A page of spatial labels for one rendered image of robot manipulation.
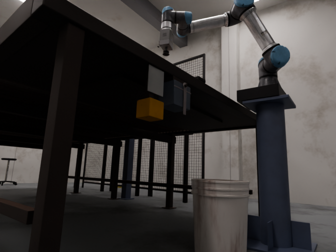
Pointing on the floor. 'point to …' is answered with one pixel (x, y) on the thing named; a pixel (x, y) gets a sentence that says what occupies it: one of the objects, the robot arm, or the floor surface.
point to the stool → (7, 171)
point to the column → (274, 183)
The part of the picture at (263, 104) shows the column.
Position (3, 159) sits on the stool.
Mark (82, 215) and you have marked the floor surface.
